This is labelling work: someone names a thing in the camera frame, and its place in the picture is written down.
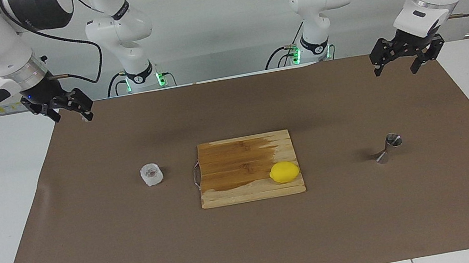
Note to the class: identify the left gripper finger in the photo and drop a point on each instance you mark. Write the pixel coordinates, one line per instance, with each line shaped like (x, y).
(430, 51)
(382, 54)

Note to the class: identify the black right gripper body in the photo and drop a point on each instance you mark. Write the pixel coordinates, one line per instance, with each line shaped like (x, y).
(44, 92)

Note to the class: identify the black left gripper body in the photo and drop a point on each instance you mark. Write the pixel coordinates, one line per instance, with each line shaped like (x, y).
(411, 40)

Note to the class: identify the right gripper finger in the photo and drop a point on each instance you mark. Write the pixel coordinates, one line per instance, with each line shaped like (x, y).
(43, 111)
(80, 103)

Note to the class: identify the steel double jigger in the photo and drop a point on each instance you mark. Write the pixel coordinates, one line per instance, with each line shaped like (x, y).
(393, 140)

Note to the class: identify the small clear plastic cup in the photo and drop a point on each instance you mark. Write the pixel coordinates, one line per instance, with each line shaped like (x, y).
(151, 175)

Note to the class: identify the yellow lemon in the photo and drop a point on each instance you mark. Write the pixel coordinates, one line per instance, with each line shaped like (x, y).
(284, 172)

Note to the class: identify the brown paper table mat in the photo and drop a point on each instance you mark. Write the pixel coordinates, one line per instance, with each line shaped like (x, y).
(140, 254)

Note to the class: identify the wooden cutting board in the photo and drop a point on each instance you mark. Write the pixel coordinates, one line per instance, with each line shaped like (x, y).
(231, 166)

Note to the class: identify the white boxes by wall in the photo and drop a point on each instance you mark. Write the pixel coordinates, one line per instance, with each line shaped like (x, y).
(4, 109)

